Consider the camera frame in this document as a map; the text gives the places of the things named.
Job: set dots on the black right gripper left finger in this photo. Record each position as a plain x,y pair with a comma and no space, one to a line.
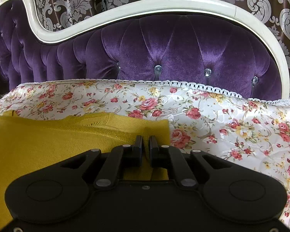
121,158

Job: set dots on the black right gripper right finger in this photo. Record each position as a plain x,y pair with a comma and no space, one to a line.
171,159

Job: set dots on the mustard yellow knit sweater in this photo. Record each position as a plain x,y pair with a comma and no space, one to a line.
28,145

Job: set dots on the floral quilted bedspread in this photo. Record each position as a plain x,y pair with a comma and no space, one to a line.
250,132

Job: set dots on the purple tufted white-framed headboard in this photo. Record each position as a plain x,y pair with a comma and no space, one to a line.
185,41

